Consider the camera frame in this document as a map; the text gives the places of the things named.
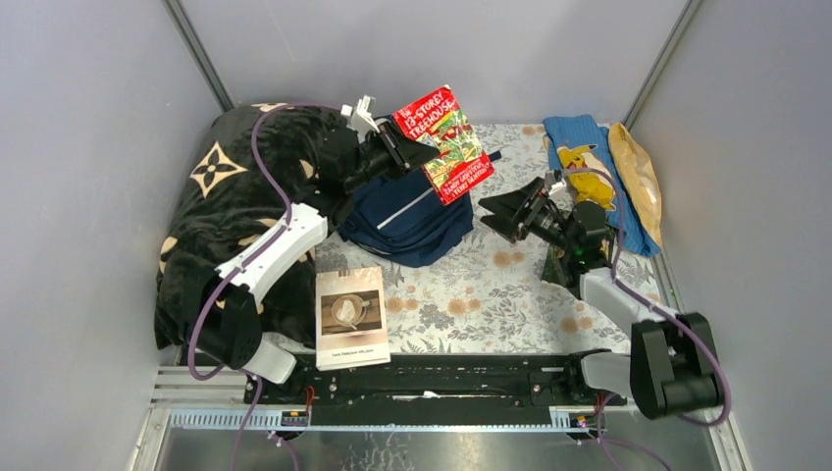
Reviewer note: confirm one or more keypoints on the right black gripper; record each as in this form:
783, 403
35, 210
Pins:
513, 204

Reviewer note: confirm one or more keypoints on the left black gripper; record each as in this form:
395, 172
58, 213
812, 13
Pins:
395, 152

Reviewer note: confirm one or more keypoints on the red Treehouse storybook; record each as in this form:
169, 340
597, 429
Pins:
438, 120

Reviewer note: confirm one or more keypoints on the navy blue student backpack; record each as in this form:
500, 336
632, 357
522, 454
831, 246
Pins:
404, 221

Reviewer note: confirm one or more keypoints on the dark green gold book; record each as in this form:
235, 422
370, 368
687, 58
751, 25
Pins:
552, 270

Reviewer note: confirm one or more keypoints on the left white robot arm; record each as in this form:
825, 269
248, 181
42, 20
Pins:
226, 325

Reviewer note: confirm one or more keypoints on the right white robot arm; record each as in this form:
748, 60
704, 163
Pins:
671, 368

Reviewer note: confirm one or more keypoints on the yellow plastic bag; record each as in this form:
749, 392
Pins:
635, 169

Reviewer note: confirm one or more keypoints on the floral white table mat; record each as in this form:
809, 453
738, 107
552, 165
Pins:
484, 295

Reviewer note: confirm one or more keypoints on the blue Pikachu cloth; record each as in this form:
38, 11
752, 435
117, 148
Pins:
580, 143

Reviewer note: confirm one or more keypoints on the black floral plush blanket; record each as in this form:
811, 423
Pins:
226, 203

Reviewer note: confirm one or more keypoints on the white coffee cover book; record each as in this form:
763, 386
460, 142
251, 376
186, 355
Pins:
351, 320

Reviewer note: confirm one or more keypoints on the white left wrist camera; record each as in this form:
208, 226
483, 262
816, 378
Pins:
359, 117

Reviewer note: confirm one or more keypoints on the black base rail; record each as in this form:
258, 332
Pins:
438, 390

